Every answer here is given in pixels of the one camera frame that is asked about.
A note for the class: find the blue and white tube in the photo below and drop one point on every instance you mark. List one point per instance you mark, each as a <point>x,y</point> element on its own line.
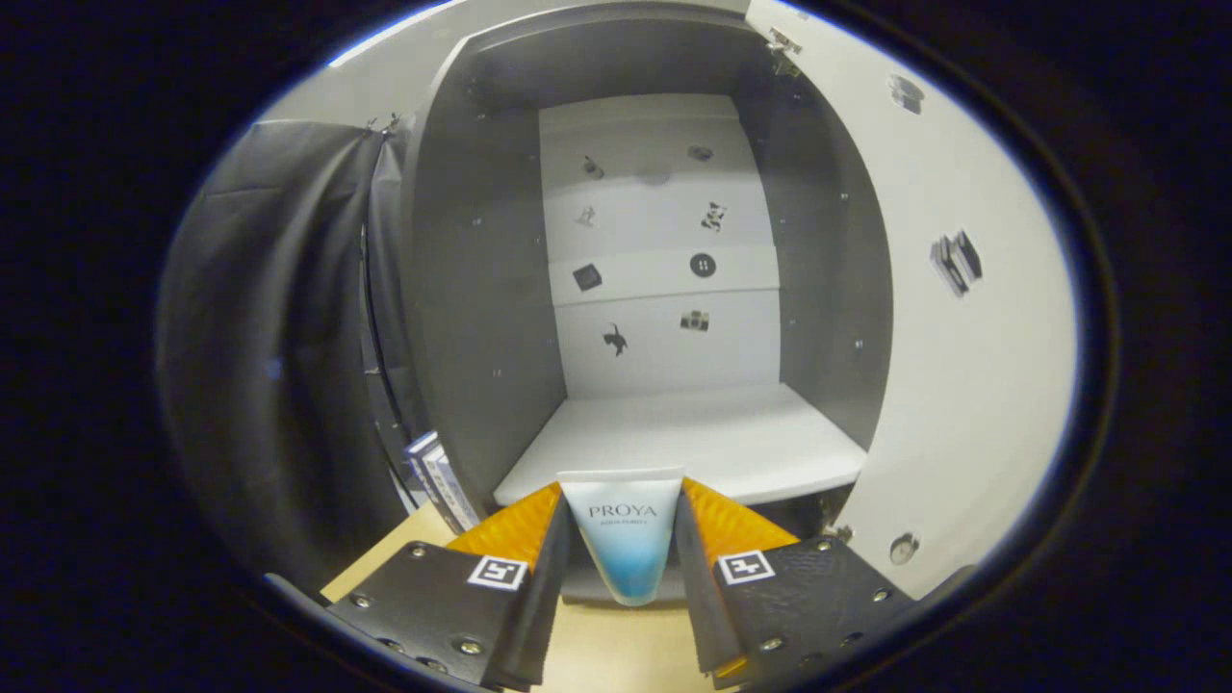
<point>626,549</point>

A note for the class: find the white cabinet door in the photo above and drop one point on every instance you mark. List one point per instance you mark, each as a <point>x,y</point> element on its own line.
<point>962,385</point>

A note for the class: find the black backdrop cloth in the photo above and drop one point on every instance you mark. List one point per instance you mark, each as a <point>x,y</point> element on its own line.
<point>269,337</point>

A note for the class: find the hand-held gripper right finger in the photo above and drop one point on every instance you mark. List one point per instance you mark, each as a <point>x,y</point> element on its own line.
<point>698,597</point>

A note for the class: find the grey cabinet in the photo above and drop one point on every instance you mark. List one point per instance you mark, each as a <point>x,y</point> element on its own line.
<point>481,289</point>

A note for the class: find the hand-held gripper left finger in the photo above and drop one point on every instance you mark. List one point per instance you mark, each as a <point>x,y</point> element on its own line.
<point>544,597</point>

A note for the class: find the white cabinet shelf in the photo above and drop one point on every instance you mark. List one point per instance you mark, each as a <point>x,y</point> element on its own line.
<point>693,438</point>

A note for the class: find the metal door hinge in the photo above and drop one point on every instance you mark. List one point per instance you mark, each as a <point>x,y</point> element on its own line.
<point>784,48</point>

